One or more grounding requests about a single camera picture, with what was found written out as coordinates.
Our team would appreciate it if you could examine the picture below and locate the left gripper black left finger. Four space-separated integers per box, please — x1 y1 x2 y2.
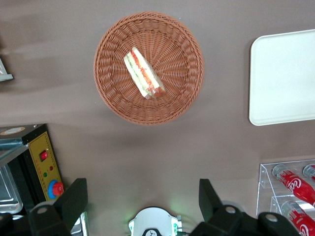
28 178 89 236

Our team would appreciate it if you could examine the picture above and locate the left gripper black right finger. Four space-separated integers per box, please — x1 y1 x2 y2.
189 178 259 236

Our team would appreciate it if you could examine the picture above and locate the triangle sandwich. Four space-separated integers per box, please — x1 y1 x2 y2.
123 46 166 100

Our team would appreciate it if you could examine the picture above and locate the tray of packaged pastries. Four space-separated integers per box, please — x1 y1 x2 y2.
0 57 14 82

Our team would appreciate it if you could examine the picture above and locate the beige plastic tray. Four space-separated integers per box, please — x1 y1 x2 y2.
248 29 315 126

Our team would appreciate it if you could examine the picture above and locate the round brown wicker basket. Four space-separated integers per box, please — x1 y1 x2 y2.
93 11 205 126

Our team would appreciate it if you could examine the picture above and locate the red emergency stop button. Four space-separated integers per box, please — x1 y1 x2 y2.
48 179 64 199

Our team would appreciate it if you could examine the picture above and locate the black food warmer machine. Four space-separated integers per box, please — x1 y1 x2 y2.
0 124 90 236

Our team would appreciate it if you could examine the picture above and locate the clear acrylic bottle rack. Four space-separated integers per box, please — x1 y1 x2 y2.
255 158 315 236

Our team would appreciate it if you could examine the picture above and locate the steel food pan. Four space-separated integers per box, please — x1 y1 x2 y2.
0 163 24 214

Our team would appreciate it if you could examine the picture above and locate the red cola bottle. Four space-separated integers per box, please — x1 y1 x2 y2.
280 200 315 236
302 164 315 182
272 164 315 207

